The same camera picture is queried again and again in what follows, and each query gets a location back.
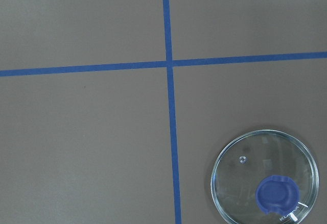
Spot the glass lid with blue knob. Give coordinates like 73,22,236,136
210,130,319,223

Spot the brown table mat with grid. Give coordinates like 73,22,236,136
1,0,326,223

